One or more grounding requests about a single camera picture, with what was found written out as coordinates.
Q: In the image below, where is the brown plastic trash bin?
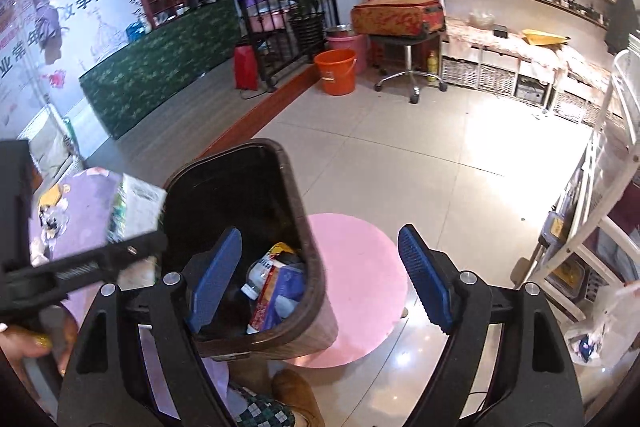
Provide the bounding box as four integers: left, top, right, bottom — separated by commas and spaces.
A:
160, 139, 338, 360

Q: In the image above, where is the white green carton box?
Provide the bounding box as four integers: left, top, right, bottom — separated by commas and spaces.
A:
106, 174, 167, 243

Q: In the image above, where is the left hand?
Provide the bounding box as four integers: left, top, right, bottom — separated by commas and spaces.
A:
1, 319, 78, 381

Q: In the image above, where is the pink round floor mat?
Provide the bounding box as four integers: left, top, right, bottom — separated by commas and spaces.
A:
288, 212, 409, 369

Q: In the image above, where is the purple floral tablecloth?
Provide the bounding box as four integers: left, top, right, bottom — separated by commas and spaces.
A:
28, 166, 124, 327

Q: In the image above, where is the brown shoe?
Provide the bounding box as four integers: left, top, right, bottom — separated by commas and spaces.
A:
271, 369, 326, 427

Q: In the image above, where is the checkered trouser leg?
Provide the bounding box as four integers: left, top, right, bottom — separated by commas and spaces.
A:
227, 384, 295, 427

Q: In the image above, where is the white shelf rack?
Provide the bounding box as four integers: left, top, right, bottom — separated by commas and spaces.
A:
515, 40, 639, 322

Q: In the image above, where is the white plastic bag on floor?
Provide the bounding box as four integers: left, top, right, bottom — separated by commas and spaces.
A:
564, 281, 639, 369

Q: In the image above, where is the red bag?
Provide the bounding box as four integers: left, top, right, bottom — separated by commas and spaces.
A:
233, 46, 258, 91

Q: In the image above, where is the green patterned counter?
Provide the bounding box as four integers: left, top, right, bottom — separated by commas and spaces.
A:
79, 0, 240, 140

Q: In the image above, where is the yellow bottle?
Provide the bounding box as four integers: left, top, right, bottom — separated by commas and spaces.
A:
427, 50, 439, 80

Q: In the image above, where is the orange plastic bucket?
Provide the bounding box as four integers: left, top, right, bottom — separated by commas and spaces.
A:
314, 49, 357, 96

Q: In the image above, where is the low white storage bench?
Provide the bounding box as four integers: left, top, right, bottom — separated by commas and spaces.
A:
440, 18, 611, 126

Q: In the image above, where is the black rolling stool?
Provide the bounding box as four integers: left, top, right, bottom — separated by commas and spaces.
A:
370, 30, 449, 104

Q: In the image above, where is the black metal rack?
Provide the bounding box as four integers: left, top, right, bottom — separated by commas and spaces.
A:
239, 0, 340, 92

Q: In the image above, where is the pink plastic bucket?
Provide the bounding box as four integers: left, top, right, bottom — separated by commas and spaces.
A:
328, 34, 369, 76

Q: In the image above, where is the yellow tray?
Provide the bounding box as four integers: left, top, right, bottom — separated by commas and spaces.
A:
522, 28, 570, 46

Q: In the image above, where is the orange patterned suitcase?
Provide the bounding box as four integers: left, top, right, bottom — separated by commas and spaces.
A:
350, 0, 446, 38

